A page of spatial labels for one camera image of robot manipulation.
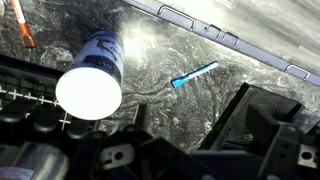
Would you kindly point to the blue marker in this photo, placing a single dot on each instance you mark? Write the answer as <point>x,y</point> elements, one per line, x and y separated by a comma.
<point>186,79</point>

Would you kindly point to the white canister with blue label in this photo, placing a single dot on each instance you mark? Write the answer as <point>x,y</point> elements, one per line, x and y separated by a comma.
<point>90,90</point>

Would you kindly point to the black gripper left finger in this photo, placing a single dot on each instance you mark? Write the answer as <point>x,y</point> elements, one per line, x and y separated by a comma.
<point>150,156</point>

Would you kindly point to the black dish rack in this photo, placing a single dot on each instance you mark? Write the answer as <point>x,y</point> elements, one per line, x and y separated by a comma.
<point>20,76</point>

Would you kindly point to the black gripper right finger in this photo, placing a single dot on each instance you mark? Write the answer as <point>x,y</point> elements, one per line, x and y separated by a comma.
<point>290,153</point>

